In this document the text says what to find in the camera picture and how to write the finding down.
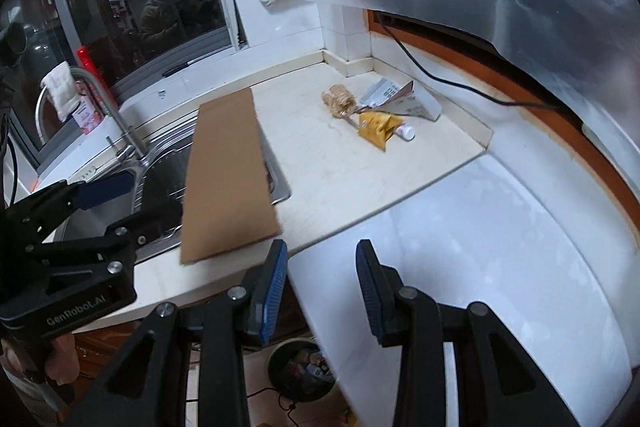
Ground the pink soap bottle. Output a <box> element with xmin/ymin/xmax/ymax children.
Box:
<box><xmin>72</xmin><ymin>80</ymin><xmax>104</xmax><ymax>135</ymax></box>

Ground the stainless steel sink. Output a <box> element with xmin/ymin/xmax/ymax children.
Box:
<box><xmin>53</xmin><ymin>116</ymin><xmax>292</xmax><ymax>265</ymax></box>

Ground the grey printed paper packet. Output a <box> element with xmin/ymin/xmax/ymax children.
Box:
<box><xmin>359</xmin><ymin>78</ymin><xmax>442</xmax><ymax>121</ymax></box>

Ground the round green trash bin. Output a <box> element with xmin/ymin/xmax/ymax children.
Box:
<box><xmin>267</xmin><ymin>338</ymin><xmax>336</xmax><ymax>403</ymax></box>

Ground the thin black cable on floor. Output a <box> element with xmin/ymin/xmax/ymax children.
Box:
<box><xmin>186</xmin><ymin>386</ymin><xmax>306</xmax><ymax>427</ymax></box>

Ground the brown cardboard sheet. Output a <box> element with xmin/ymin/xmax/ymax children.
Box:
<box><xmin>180</xmin><ymin>88</ymin><xmax>281</xmax><ymax>265</ymax></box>

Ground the brown paper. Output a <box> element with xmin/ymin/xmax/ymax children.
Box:
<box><xmin>321</xmin><ymin>84</ymin><xmax>357</xmax><ymax>118</ymax></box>

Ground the small white medicine bottle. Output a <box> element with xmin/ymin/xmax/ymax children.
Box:
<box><xmin>394</xmin><ymin>124</ymin><xmax>416</xmax><ymax>142</ymax></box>

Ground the black power cable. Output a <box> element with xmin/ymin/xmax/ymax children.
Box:
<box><xmin>374</xmin><ymin>12</ymin><xmax>561</xmax><ymax>111</ymax></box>

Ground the person's left hand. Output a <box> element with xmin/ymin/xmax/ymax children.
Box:
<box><xmin>0</xmin><ymin>333</ymin><xmax>82</xmax><ymax>388</ymax></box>

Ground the yellow wrapper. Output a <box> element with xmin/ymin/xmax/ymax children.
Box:
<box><xmin>358</xmin><ymin>112</ymin><xmax>404</xmax><ymax>152</ymax></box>

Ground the chrome kitchen faucet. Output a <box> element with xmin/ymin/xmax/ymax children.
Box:
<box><xmin>34</xmin><ymin>66</ymin><xmax>151</xmax><ymax>163</ymax></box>

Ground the white cloth on faucet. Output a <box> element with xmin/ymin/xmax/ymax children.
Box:
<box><xmin>40</xmin><ymin>61</ymin><xmax>84</xmax><ymax>122</ymax></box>

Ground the white wall-mounted holder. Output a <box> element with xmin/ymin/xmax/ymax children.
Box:
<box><xmin>219</xmin><ymin>0</ymin><xmax>246</xmax><ymax>51</ymax></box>

